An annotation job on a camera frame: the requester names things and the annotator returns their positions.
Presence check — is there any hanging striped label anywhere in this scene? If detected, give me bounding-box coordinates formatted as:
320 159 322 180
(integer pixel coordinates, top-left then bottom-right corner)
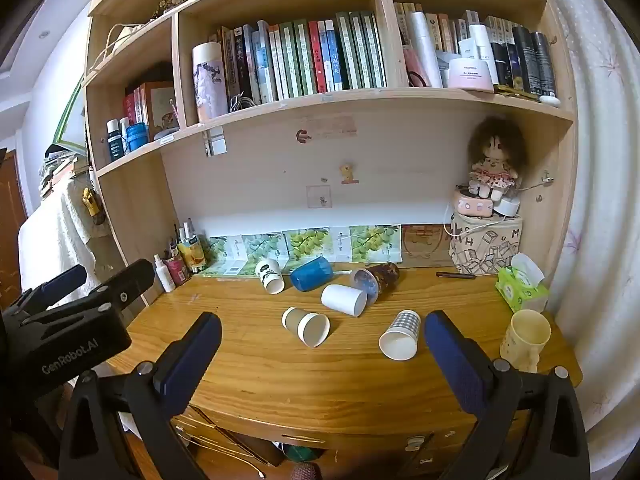
205 127 228 157

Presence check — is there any stack of papers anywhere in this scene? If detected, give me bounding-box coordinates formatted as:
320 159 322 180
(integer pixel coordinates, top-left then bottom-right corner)
39 145 91 196

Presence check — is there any beige paper cup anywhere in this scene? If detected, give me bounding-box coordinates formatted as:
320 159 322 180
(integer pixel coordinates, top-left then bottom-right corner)
281 306 331 348

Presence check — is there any row of green and dark books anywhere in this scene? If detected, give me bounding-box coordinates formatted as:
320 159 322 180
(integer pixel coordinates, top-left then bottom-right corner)
207 10 387 106

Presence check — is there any cream yellow cup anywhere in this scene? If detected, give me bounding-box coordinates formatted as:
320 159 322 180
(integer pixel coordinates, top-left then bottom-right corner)
500 309 552 373

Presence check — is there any brown wooden door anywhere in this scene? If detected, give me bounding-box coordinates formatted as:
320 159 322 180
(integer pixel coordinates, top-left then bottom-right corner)
0 147 28 296

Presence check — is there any white charging cable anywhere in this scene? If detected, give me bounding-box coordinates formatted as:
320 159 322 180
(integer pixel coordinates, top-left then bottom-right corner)
442 200 506 241

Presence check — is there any black cosmetic box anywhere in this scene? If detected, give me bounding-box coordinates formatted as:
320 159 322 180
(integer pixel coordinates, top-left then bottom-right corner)
490 42 513 86

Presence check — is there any row of red books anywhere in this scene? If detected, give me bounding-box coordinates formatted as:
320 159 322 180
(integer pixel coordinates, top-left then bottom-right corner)
122 81 180 136

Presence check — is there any white tote bag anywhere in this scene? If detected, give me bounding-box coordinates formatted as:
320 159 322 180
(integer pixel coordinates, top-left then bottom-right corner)
100 22 151 58

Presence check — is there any thin white cable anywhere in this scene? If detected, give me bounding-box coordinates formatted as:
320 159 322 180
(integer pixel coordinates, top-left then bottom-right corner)
175 425 268 478

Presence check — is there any white cream jar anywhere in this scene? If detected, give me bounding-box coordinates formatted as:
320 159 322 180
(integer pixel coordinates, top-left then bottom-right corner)
446 57 494 92

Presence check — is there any green framed picture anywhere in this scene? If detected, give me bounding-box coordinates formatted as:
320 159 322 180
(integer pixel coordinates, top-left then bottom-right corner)
52 72 88 148

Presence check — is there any tall white tube bottle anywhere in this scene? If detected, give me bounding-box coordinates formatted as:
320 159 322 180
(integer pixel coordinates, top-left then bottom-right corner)
407 10 443 88

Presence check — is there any patterned storage box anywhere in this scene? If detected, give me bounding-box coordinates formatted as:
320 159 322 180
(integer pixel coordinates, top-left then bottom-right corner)
448 210 524 277

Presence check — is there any white cup with dark print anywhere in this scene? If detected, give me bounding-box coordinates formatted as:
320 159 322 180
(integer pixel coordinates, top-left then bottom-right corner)
255 258 286 295

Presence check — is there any tangled cable bundle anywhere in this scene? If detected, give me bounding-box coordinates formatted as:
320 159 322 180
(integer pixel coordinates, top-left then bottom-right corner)
227 91 258 113

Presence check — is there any white lace cloth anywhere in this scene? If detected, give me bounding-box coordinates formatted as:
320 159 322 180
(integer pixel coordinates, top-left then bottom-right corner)
20 180 116 301

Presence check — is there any brown printed card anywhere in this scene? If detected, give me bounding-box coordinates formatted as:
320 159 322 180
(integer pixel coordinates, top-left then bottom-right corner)
401 224 451 267

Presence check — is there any plain white cup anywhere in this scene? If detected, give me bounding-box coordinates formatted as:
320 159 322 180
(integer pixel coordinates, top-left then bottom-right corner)
320 284 368 317

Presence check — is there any blue jar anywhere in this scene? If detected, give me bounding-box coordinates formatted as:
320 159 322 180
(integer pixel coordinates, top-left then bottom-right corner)
126 123 150 153

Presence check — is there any white round charger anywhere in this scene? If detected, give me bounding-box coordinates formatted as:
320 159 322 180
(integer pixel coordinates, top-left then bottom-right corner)
494 195 521 218

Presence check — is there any curly-haired rag doll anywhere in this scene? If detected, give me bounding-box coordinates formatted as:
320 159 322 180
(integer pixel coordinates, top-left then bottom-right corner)
466 116 528 203

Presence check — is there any pink packet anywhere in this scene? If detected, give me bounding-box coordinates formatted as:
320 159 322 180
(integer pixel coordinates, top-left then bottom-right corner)
402 47 431 88

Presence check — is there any wooden bookshelf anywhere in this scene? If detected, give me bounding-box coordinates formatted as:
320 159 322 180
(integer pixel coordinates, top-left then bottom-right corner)
82 0 583 281

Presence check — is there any dark glass bottle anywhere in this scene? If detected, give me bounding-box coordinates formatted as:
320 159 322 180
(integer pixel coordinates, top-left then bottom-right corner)
105 119 124 163

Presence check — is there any green tissue pack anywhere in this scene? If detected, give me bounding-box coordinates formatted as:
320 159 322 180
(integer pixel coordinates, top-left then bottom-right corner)
495 252 548 313

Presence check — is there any row of pale books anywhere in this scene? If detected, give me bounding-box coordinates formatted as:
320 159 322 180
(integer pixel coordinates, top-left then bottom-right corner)
393 1 516 61

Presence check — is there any pink cylindrical container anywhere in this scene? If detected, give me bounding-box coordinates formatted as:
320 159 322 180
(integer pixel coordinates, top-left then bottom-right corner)
165 255 191 286

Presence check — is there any pink small radio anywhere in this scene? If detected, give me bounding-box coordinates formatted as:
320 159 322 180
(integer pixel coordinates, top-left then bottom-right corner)
451 186 496 222

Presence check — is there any grape print folded leaflet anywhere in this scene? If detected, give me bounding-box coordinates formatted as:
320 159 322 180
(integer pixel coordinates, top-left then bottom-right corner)
192 225 403 277

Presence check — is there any wooden desk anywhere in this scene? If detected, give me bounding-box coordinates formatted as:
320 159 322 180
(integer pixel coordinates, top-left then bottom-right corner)
120 265 583 480

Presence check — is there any black cosmetic bottle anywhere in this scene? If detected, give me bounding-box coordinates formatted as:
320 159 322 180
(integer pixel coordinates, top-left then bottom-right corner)
530 31 557 97
511 25 541 93

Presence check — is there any checkered paper cup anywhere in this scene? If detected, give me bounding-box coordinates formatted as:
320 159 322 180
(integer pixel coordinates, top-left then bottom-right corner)
378 310 421 361

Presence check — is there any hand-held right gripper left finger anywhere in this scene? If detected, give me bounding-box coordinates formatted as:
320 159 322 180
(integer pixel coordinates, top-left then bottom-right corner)
57 311 223 480

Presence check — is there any white spray bottle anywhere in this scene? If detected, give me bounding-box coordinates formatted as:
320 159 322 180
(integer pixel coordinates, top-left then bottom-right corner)
153 254 177 293

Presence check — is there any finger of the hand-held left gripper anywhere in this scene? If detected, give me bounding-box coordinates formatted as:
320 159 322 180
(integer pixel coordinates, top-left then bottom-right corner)
22 259 155 327
10 264 87 317

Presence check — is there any white floral thermos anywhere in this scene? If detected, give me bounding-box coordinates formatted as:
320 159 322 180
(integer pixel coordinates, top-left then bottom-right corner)
192 41 229 123

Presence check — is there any white flowered curtain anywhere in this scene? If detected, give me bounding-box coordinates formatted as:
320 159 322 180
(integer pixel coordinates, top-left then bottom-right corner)
530 0 640 436

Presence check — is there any blue plastic cup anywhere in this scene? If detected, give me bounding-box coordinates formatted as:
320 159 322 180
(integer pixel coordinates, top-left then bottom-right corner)
290 256 334 292

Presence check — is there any brown patterned cup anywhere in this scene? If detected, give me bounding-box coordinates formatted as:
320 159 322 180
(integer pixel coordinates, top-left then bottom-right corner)
349 262 401 305

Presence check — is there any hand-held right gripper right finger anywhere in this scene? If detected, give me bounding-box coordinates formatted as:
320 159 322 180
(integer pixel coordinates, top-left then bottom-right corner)
424 310 592 480

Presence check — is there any white cosmetic bottle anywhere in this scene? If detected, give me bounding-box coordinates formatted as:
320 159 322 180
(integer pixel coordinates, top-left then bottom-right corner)
467 24 496 61

